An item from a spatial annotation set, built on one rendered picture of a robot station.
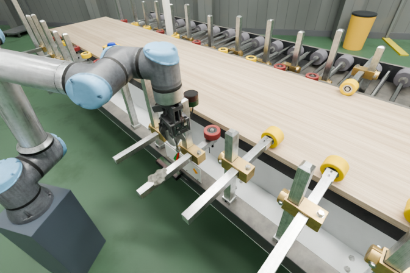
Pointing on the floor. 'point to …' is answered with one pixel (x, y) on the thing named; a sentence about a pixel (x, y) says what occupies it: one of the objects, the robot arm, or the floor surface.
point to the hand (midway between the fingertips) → (174, 141)
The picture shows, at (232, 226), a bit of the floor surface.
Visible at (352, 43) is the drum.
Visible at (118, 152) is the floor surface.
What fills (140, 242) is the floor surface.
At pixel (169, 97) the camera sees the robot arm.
